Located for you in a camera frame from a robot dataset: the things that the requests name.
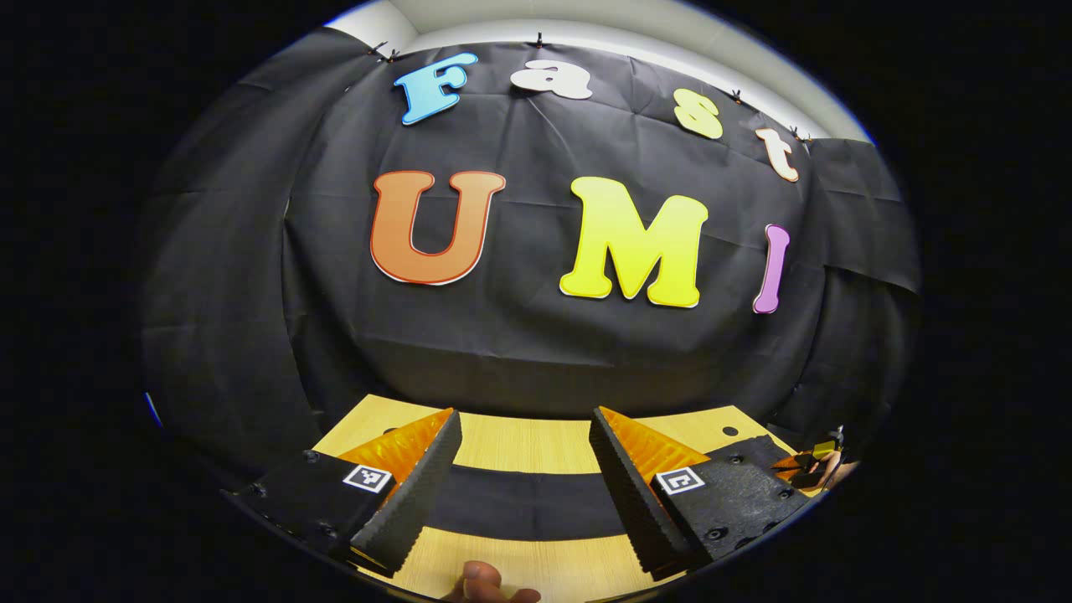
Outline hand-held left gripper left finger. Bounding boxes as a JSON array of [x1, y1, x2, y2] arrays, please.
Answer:
[[224, 408, 463, 579]]

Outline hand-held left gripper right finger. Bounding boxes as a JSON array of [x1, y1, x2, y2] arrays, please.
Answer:
[[589, 406, 826, 577]]

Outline black jeans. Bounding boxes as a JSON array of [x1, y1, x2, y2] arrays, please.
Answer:
[[431, 434, 826, 543]]

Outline black backdrop cloth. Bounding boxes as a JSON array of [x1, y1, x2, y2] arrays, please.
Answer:
[[138, 25, 922, 478]]

